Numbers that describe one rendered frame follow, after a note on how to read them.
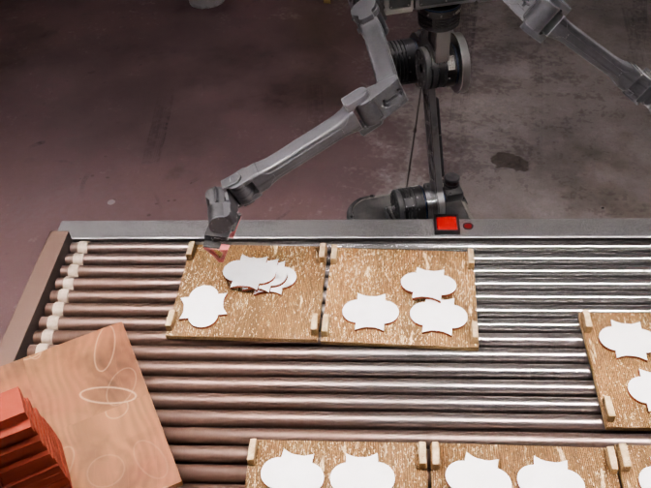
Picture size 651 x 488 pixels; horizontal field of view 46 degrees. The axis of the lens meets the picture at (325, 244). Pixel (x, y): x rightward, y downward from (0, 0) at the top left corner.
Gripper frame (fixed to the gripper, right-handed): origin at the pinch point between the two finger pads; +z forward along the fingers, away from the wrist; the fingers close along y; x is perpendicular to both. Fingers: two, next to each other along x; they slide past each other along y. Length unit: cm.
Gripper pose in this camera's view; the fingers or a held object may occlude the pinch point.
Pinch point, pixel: (225, 247)
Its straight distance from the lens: 212.5
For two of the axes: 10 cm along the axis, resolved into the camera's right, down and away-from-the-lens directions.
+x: -9.8, -1.1, 1.6
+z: 0.3, 7.2, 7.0
